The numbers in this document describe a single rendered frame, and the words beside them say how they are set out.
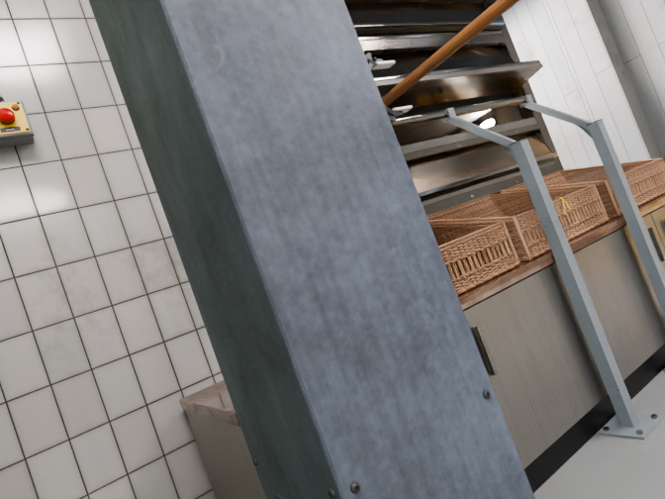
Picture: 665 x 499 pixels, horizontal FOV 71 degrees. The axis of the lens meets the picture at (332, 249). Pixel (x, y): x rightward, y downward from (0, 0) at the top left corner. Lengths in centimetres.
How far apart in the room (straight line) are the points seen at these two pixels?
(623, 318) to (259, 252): 165
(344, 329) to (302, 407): 7
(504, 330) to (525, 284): 18
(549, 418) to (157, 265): 123
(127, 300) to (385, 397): 115
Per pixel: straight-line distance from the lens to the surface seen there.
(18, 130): 156
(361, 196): 45
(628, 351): 192
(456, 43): 128
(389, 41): 237
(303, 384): 39
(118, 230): 154
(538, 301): 157
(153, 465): 152
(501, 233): 158
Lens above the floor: 77
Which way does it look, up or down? 3 degrees up
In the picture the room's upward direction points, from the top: 20 degrees counter-clockwise
